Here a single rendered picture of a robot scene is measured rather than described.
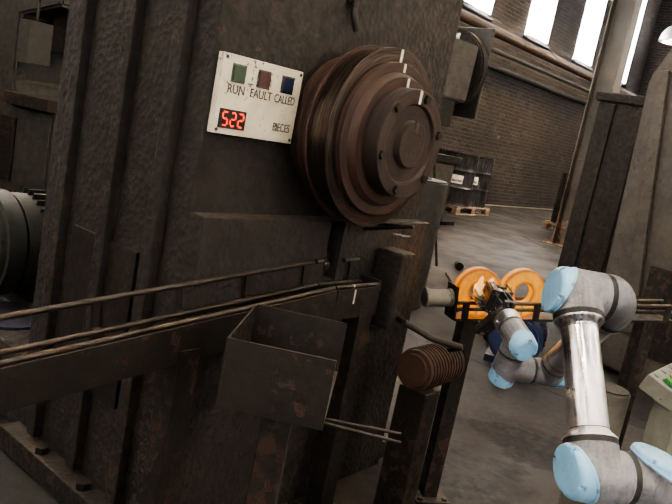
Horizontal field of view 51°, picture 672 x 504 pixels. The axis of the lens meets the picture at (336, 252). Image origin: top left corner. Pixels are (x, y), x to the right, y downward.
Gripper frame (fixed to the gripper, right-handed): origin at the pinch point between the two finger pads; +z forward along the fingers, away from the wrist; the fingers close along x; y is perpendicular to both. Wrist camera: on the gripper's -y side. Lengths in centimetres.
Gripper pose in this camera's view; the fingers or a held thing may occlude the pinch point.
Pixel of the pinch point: (478, 285)
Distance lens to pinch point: 227.4
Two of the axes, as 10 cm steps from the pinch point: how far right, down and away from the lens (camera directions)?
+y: 2.6, -8.5, -4.6
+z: -1.8, -5.1, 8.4
